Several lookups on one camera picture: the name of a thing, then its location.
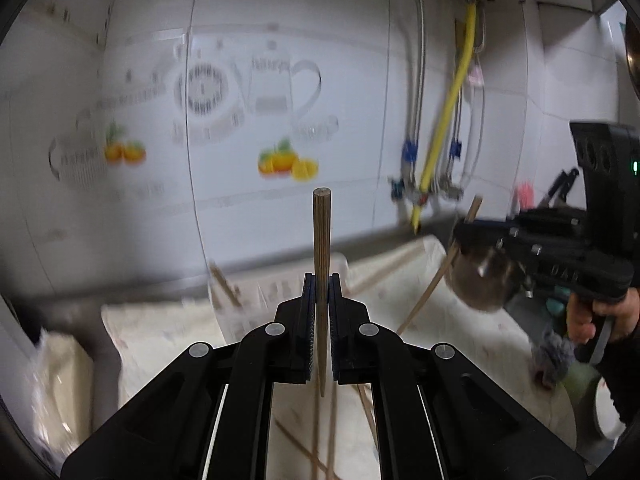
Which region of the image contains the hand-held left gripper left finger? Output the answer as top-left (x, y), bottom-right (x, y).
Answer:
top-left (60, 272), bottom-right (317, 480)

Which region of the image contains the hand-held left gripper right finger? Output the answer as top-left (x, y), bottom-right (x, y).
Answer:
top-left (327, 272), bottom-right (587, 480)

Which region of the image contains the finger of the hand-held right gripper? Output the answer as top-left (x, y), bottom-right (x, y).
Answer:
top-left (452, 219), bottom-right (523, 261)

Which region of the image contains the stainless steel utensil cup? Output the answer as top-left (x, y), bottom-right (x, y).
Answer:
top-left (449, 247), bottom-right (527, 312)

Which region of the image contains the brown wooden chopstick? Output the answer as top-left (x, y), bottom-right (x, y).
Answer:
top-left (357, 385), bottom-right (380, 453)
top-left (312, 187), bottom-right (334, 399)
top-left (396, 196), bottom-right (485, 336)
top-left (209, 263), bottom-right (243, 308)
top-left (272, 419), bottom-right (332, 478)
top-left (349, 246), bottom-right (423, 297)
top-left (309, 389), bottom-right (321, 480)
top-left (327, 389), bottom-right (338, 480)

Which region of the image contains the person's right forearm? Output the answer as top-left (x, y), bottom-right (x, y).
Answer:
top-left (594, 329), bottom-right (640, 427)

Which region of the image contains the person's right hand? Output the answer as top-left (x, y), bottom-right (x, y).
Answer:
top-left (566, 286), bottom-right (640, 347)

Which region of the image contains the grey rag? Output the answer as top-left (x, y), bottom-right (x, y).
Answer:
top-left (531, 329), bottom-right (577, 387)

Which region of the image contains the white printed cloth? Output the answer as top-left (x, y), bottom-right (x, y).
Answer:
top-left (101, 236), bottom-right (577, 480)

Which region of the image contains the green plastic container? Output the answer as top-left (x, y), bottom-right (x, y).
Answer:
top-left (560, 364), bottom-right (602, 402)

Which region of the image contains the white bowl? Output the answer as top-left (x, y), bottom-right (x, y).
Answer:
top-left (594, 379), bottom-right (627, 442)

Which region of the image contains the metal pan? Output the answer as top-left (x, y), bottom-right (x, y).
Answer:
top-left (621, 4), bottom-right (640, 107)

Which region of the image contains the clear plastic bag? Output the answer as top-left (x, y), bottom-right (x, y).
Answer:
top-left (29, 329), bottom-right (97, 467)

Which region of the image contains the black handled tool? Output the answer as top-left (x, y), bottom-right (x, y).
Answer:
top-left (544, 167), bottom-right (581, 207)

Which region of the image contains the white plastic hose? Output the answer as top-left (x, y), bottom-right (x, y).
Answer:
top-left (462, 52), bottom-right (490, 188)

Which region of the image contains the yellow gas hose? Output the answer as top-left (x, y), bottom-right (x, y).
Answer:
top-left (411, 2), bottom-right (482, 235)

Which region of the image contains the braided metal water hose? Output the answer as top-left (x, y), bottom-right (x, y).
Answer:
top-left (399, 0), bottom-right (427, 201)

